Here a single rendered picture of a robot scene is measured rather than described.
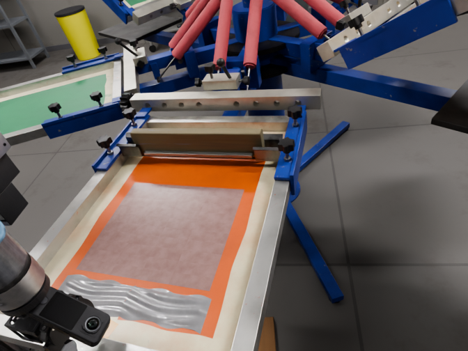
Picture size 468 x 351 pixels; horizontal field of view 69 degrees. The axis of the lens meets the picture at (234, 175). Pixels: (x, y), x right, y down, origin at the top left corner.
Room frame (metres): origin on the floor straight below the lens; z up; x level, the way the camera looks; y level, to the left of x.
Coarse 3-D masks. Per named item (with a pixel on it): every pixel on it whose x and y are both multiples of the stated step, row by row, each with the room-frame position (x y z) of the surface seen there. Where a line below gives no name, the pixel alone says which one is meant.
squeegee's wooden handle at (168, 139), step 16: (144, 128) 0.92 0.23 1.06; (160, 128) 0.90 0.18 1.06; (176, 128) 0.88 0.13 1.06; (192, 128) 0.86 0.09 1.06; (208, 128) 0.84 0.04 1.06; (224, 128) 0.82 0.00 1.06; (240, 128) 0.80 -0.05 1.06; (144, 144) 0.89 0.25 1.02; (160, 144) 0.87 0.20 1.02; (176, 144) 0.85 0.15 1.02; (192, 144) 0.83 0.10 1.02; (208, 144) 0.81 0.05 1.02; (224, 144) 0.79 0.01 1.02; (240, 144) 0.77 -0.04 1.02; (256, 144) 0.75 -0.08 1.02
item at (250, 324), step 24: (168, 120) 1.06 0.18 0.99; (192, 120) 1.02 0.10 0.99; (216, 120) 0.98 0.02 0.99; (240, 120) 0.95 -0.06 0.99; (264, 120) 0.92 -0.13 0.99; (288, 120) 0.89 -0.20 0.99; (120, 168) 0.89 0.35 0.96; (96, 192) 0.77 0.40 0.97; (288, 192) 0.60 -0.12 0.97; (72, 216) 0.68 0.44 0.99; (48, 240) 0.60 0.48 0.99; (264, 240) 0.46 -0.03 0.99; (264, 264) 0.40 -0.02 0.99; (264, 288) 0.35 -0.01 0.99; (0, 312) 0.43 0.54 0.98; (240, 312) 0.31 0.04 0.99; (264, 312) 0.31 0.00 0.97; (0, 336) 0.38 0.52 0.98; (240, 336) 0.27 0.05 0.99
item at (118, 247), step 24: (144, 168) 0.86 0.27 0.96; (168, 168) 0.83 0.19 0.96; (192, 168) 0.81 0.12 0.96; (120, 192) 0.77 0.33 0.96; (144, 192) 0.74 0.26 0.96; (168, 192) 0.72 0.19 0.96; (120, 216) 0.67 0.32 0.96; (144, 216) 0.65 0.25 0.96; (168, 216) 0.63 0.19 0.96; (96, 240) 0.60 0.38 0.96; (120, 240) 0.58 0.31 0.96; (144, 240) 0.56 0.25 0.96; (72, 264) 0.54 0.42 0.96; (96, 264) 0.52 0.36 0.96; (120, 264) 0.51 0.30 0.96; (144, 264) 0.49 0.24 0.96
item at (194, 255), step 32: (224, 160) 0.81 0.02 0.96; (192, 192) 0.70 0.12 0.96; (224, 192) 0.67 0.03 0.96; (192, 224) 0.58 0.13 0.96; (224, 224) 0.56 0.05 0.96; (160, 256) 0.50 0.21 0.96; (192, 256) 0.48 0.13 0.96; (224, 256) 0.46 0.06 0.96; (192, 288) 0.40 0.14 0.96; (224, 288) 0.39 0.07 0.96; (128, 320) 0.36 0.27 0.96
